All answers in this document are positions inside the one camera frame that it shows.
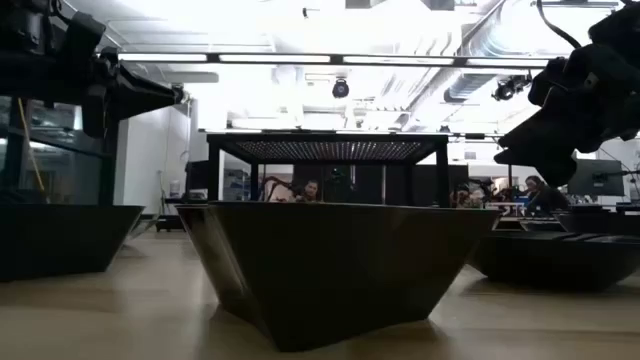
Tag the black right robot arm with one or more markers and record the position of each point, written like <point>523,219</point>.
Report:
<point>617,25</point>

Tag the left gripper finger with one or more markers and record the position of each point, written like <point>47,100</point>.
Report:
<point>140,106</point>
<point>140,85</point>

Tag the black hanging camera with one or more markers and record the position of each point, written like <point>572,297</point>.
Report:
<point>340,89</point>

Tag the black perforated metal shelf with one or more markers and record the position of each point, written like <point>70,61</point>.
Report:
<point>325,149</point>

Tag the black partition panel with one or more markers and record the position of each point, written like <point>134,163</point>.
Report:
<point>369,187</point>

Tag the white plastic jug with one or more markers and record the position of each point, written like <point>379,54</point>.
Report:
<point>174,190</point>

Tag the black metal table frame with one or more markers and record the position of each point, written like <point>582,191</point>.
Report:
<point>590,225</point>

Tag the black ceiling spotlight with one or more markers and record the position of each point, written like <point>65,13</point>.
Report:
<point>506,90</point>

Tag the deep black square plate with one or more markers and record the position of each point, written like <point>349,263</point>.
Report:
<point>340,275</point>

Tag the black four-pointed plate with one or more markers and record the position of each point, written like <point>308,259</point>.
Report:
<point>60,245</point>

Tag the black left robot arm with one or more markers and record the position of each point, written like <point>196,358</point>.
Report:
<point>30,75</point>

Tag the person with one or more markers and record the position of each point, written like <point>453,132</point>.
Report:
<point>545,200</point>
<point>310,192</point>

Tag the black computer monitor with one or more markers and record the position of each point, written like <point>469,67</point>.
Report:
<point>600,177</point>
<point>197,175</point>

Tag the black round plate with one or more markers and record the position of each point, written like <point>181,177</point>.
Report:
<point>560,265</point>

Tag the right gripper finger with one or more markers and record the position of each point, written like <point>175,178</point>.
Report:
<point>545,132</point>
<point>555,162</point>

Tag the dark glass partition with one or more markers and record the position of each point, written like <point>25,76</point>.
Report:
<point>65,175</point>

